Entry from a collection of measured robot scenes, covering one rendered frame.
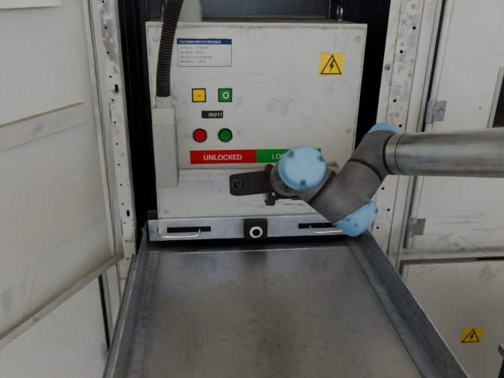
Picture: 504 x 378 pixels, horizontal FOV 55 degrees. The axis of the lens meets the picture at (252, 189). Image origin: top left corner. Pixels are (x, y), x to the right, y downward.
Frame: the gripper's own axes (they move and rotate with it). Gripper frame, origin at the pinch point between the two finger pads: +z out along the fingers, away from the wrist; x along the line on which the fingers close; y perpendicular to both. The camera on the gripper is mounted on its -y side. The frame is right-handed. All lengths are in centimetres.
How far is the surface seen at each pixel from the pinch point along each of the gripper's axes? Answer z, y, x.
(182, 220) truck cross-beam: 9.3, -19.6, -6.4
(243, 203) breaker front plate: 8.1, -4.2, -2.6
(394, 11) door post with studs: -19.2, 27.2, 35.7
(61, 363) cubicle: 25, -53, -43
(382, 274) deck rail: -5.6, 26.0, -20.9
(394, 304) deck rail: -12.7, 25.2, -26.7
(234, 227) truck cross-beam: 10.2, -6.5, -8.5
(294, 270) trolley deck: 1.0, 6.7, -19.4
